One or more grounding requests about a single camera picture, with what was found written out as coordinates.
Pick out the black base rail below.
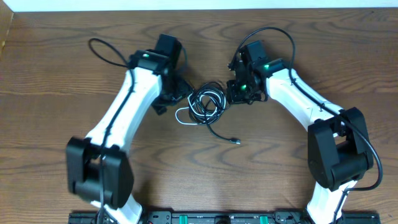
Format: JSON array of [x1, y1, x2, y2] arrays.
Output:
[[67, 210, 381, 224]]

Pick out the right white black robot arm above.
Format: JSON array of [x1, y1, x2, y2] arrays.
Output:
[[227, 58, 379, 223]]

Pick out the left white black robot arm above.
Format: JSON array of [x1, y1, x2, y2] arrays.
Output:
[[66, 50, 183, 223]]

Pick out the white USB cable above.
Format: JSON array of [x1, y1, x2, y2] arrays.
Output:
[[174, 90, 226, 126]]

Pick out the black USB cable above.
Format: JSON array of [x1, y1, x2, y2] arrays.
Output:
[[186, 81, 241, 145]]

